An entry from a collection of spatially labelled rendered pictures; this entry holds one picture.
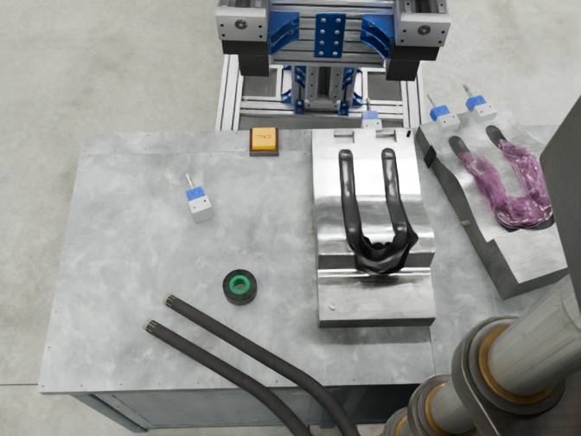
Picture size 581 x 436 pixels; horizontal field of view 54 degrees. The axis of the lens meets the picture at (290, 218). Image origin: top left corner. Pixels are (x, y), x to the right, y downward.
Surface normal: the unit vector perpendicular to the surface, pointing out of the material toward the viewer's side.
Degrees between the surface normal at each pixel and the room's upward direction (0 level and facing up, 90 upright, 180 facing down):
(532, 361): 90
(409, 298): 0
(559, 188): 90
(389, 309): 0
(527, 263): 0
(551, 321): 90
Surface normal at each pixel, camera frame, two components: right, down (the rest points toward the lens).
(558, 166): -1.00, 0.02
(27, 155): 0.00, -0.47
